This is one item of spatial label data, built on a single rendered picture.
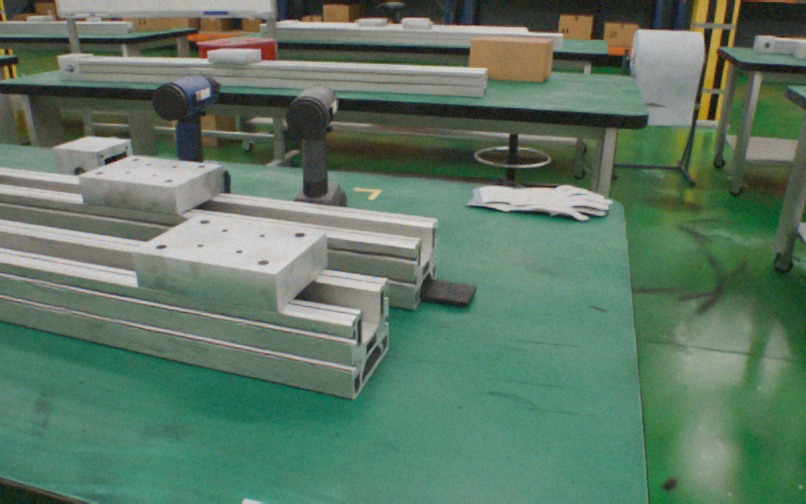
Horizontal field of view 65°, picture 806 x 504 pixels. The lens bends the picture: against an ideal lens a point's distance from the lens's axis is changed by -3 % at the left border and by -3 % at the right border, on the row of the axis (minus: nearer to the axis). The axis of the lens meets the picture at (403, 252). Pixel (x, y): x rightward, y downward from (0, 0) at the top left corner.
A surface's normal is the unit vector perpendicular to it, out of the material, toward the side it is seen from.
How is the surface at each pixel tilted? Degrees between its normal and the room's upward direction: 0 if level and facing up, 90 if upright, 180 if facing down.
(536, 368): 0
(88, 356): 0
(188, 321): 90
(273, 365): 90
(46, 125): 90
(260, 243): 0
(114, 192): 90
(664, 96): 101
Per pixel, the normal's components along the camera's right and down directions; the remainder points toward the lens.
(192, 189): 0.95, 0.13
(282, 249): 0.00, -0.92
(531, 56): -0.33, 0.33
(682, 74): -0.22, 0.53
